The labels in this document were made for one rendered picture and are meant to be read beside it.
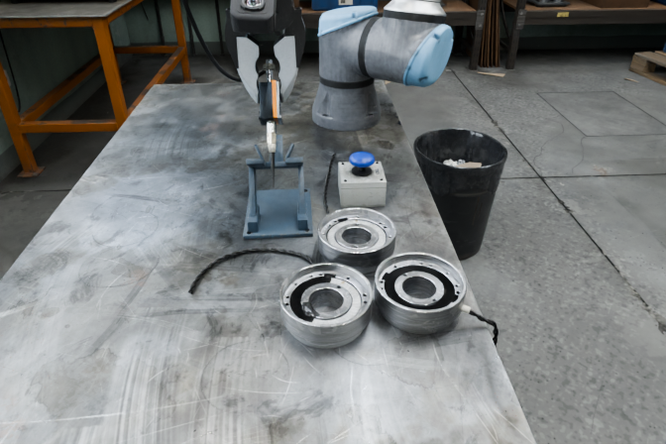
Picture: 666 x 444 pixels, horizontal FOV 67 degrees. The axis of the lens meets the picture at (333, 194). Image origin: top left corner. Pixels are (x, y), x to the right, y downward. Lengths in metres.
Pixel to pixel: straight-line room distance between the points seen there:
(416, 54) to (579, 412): 1.11
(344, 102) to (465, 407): 0.67
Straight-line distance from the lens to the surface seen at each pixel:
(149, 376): 0.58
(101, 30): 2.52
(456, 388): 0.55
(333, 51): 1.02
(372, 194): 0.78
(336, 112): 1.04
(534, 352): 1.74
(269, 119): 0.65
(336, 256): 0.64
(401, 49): 0.94
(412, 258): 0.64
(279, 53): 0.64
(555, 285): 2.01
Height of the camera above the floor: 1.23
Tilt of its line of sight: 31 degrees down
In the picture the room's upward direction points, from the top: straight up
